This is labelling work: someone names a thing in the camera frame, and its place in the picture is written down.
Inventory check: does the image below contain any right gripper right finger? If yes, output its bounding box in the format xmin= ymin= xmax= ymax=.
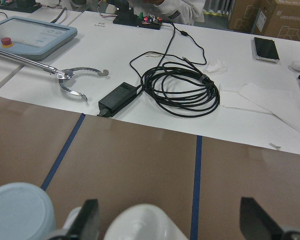
xmin=239 ymin=197 xmax=284 ymax=240

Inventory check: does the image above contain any coiled black cable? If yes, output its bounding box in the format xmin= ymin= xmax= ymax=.
xmin=129 ymin=51 xmax=220 ymax=118

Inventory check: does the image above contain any person in white coat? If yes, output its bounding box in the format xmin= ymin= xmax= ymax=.
xmin=69 ymin=0 xmax=206 ymax=26

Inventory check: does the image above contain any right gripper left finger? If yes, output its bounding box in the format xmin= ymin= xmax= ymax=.
xmin=65 ymin=199 xmax=100 ymax=240

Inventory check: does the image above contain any metal reacher grabber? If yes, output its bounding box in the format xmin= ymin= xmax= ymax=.
xmin=0 ymin=49 xmax=109 ymax=102

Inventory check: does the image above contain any white earbud case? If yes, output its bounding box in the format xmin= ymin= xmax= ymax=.
xmin=291 ymin=60 xmax=300 ymax=72

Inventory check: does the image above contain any black power adapter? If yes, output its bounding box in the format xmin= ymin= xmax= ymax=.
xmin=97 ymin=82 xmax=141 ymax=118

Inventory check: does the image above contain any light blue cup front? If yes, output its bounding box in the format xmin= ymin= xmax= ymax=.
xmin=0 ymin=182 xmax=56 ymax=240

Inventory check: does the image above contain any cardboard box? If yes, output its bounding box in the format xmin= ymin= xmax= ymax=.
xmin=228 ymin=0 xmax=300 ymax=42

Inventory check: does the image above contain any black electronics board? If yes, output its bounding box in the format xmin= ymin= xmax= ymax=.
xmin=113 ymin=8 xmax=163 ymax=30

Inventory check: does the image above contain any crumpled white tissue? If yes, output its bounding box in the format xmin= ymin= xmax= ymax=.
xmin=206 ymin=59 xmax=228 ymax=73

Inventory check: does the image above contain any smartphone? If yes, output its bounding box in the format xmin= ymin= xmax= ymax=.
xmin=253 ymin=37 xmax=280 ymax=63

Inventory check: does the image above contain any white ikea cup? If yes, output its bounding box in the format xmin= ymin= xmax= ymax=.
xmin=104 ymin=204 xmax=187 ymax=240

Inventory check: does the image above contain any white paper sheet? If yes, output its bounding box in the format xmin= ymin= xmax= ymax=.
xmin=219 ymin=82 xmax=300 ymax=132

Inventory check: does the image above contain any teach pendant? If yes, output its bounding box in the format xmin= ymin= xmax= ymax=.
xmin=0 ymin=16 xmax=78 ymax=61

